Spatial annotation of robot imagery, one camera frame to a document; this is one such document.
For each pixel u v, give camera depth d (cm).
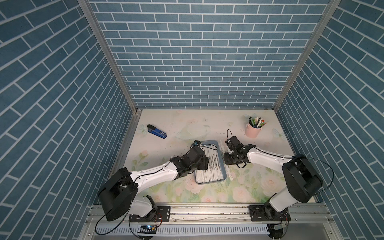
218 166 89
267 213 65
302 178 46
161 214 73
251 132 99
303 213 76
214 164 90
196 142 76
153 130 103
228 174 87
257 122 99
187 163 63
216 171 87
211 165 90
